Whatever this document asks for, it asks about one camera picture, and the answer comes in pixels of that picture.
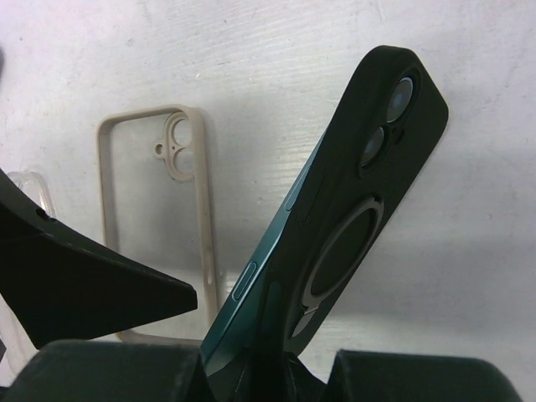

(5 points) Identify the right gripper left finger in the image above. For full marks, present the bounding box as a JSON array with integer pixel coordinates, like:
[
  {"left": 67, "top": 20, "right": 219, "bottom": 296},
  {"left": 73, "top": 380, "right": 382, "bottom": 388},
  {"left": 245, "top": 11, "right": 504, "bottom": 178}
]
[{"left": 0, "top": 338, "right": 252, "bottom": 402}]

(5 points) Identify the clear phone case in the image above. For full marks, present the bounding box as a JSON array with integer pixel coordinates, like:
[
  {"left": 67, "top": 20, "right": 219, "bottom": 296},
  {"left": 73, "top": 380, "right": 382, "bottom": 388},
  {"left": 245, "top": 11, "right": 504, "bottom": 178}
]
[{"left": 1, "top": 170, "right": 56, "bottom": 384}]

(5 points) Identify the black silicone phone case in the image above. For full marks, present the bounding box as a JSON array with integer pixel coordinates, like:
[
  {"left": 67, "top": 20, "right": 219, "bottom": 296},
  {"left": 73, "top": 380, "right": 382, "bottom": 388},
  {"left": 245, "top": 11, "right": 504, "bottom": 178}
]
[{"left": 267, "top": 44, "right": 451, "bottom": 361}]

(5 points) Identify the black phone from beige case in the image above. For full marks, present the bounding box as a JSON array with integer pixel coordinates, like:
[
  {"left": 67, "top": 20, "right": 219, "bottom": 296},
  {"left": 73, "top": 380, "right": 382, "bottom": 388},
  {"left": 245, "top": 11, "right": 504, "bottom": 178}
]
[{"left": 200, "top": 146, "right": 319, "bottom": 401}]

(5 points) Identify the beige phone case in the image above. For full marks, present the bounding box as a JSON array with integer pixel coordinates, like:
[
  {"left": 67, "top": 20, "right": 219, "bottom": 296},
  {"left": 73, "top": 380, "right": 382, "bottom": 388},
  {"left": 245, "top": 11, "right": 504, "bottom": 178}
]
[{"left": 96, "top": 105, "right": 219, "bottom": 346}]

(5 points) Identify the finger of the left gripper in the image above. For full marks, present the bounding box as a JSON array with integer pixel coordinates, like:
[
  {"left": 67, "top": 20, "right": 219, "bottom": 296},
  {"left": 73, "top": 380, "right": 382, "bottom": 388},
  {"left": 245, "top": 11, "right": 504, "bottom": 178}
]
[{"left": 1, "top": 173, "right": 197, "bottom": 349}]

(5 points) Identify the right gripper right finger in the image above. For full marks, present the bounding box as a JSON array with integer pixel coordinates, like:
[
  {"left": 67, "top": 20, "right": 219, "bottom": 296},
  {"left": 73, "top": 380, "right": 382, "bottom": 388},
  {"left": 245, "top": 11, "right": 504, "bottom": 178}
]
[{"left": 284, "top": 349, "right": 536, "bottom": 402}]

